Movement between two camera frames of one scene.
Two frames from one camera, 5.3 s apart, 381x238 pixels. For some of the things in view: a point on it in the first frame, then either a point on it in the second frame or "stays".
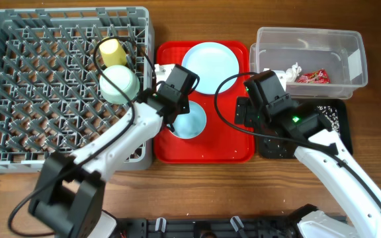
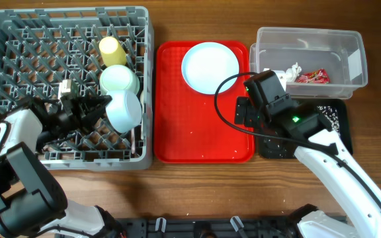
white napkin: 292,73 stays
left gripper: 185,104 to 76,106
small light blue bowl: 190,125 to 124,112
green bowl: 123,77 stays
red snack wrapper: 321,77 stays
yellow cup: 112,53 stays
